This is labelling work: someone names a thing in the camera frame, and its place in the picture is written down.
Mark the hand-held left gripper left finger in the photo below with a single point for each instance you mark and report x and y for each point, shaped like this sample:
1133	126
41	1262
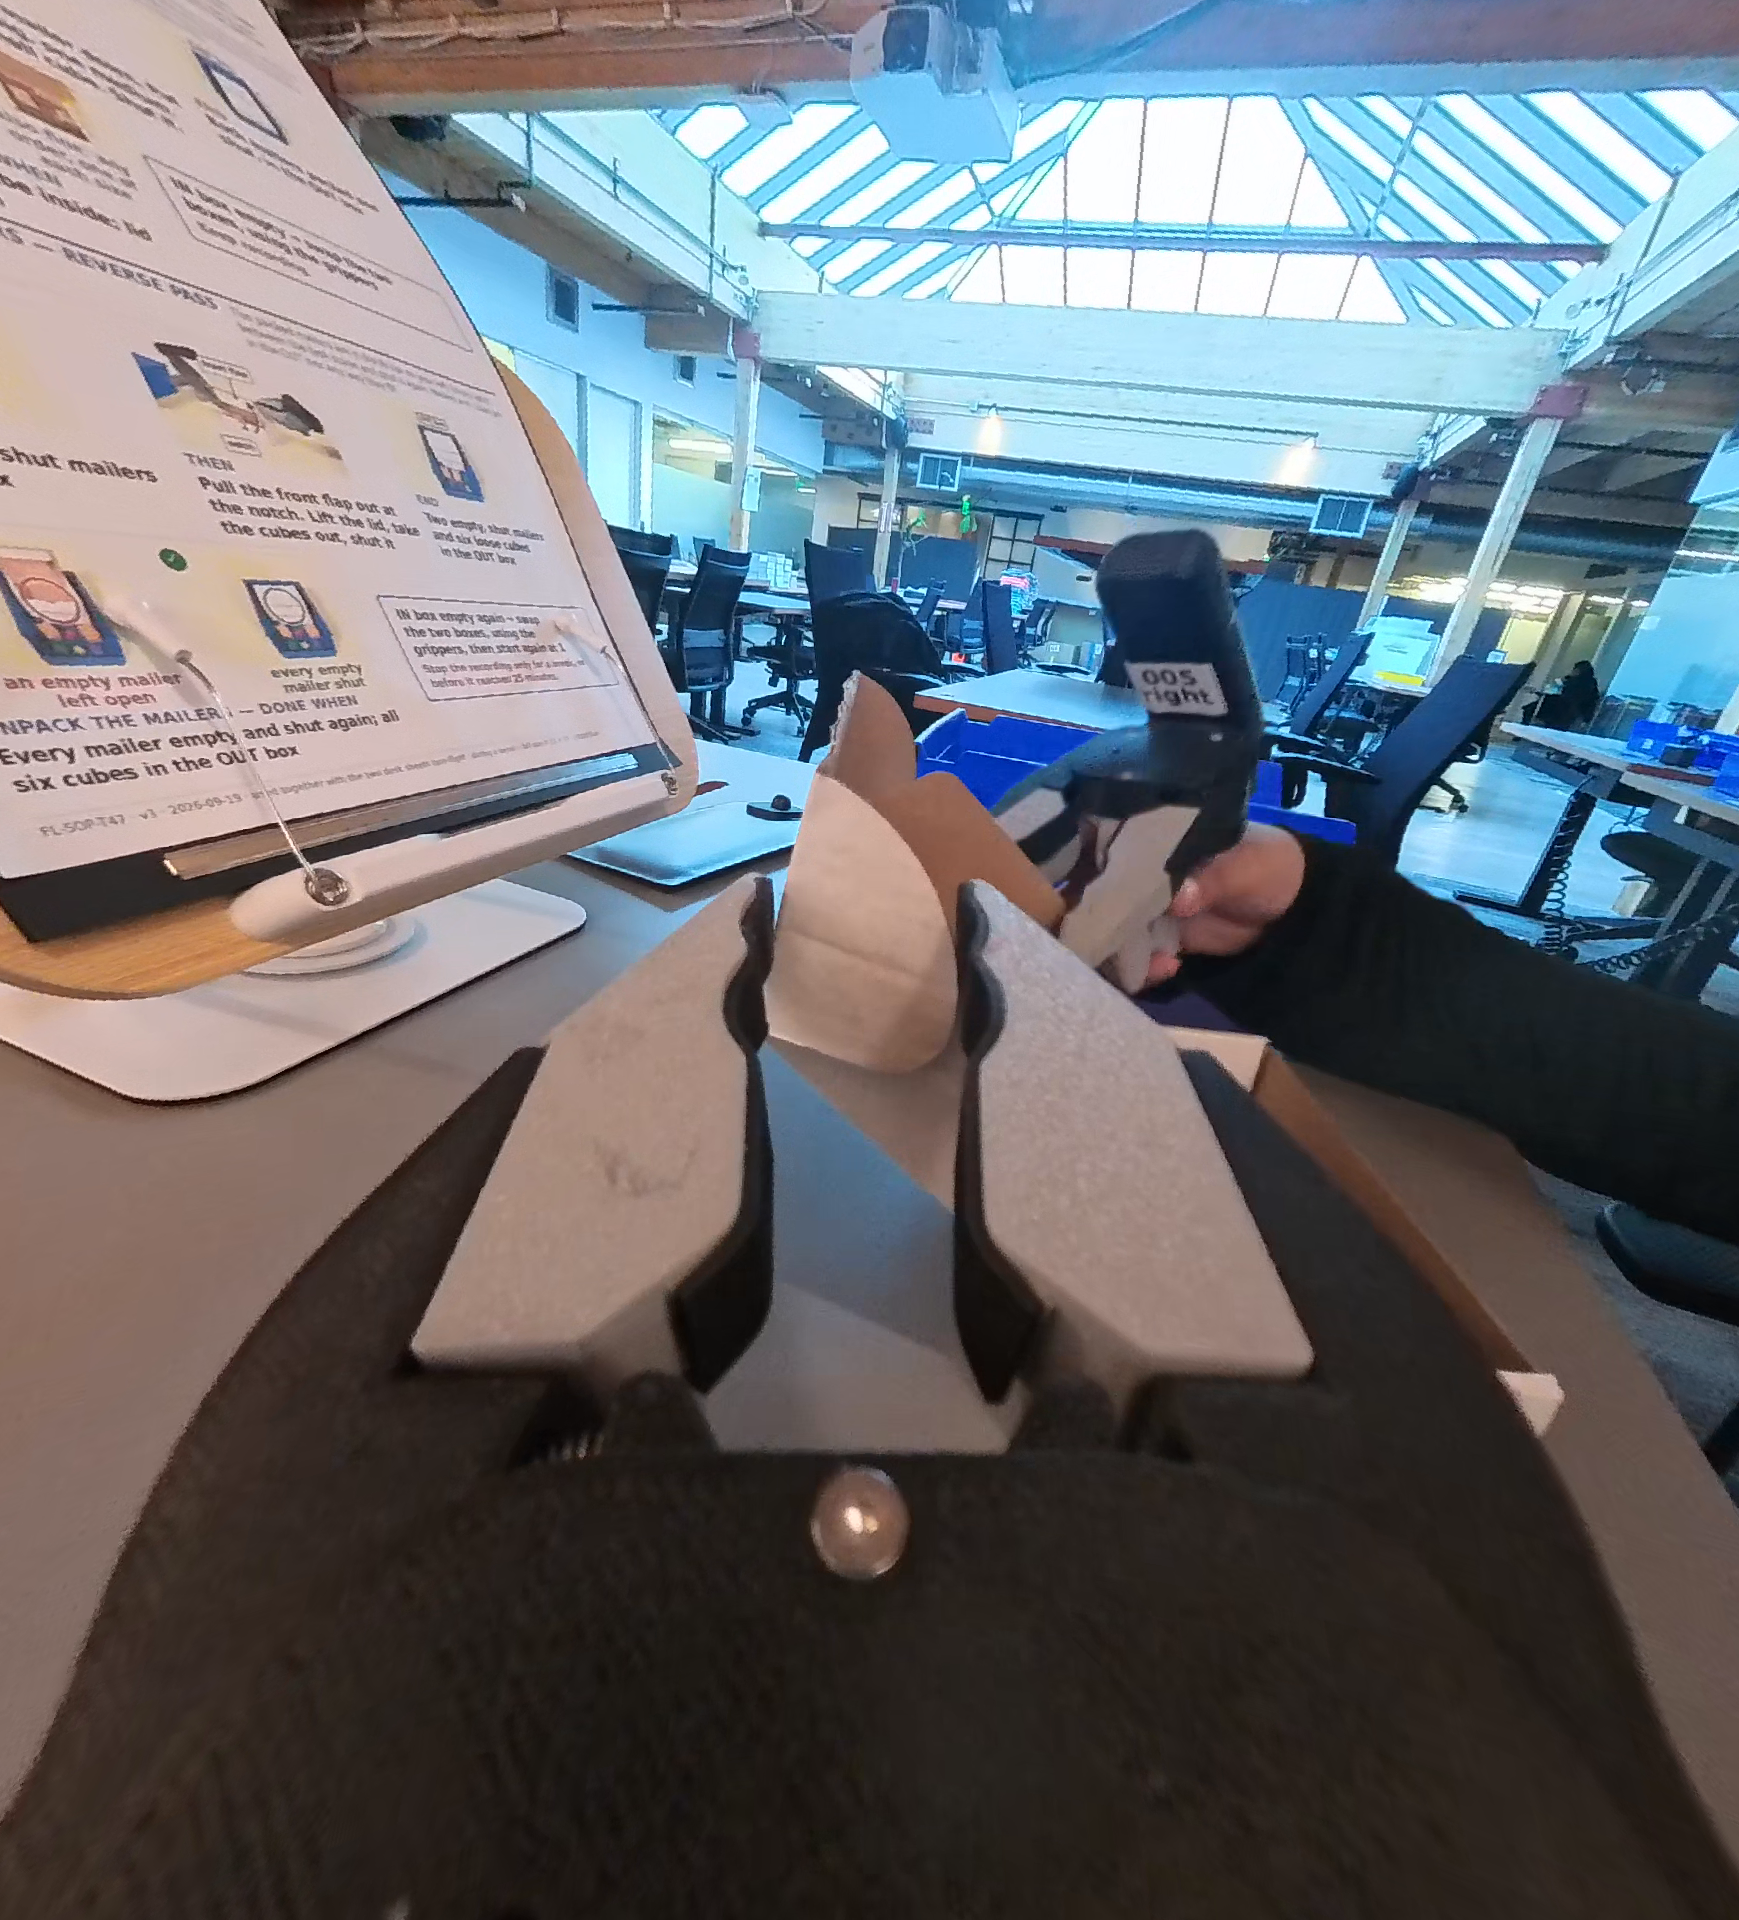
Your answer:
585	1186

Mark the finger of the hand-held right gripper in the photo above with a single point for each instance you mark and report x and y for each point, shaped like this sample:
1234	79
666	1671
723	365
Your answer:
1042	833
1132	885

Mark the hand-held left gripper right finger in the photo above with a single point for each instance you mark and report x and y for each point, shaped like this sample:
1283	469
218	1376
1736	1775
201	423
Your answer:
1125	1186

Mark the blue plastic bin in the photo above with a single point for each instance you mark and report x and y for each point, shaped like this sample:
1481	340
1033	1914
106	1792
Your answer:
990	767

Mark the white mailer box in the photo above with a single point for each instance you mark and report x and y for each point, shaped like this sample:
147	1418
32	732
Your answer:
871	930

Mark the person's right forearm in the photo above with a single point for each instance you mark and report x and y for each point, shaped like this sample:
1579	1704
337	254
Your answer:
1557	1051

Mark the person's right hand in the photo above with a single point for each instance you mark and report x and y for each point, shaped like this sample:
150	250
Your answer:
1244	901

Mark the wooden office desk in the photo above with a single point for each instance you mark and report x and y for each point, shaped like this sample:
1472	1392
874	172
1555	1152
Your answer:
1019	697

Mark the group of black office chairs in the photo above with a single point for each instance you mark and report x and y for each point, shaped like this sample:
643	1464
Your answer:
883	644

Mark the small black object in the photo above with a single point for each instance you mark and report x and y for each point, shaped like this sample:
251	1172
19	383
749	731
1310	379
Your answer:
774	808

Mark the grey laptop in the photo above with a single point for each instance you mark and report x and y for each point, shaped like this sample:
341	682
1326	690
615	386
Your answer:
689	842

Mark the long office desk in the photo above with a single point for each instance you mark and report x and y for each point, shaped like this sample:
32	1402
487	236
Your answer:
1633	772

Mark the dark swivel chair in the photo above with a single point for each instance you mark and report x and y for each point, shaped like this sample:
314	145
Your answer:
1709	1260

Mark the white ceiling projector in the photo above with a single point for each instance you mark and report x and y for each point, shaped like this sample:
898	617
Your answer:
944	92

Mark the printed instruction sheet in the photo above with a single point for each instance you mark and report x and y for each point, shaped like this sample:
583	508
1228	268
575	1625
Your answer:
208	450

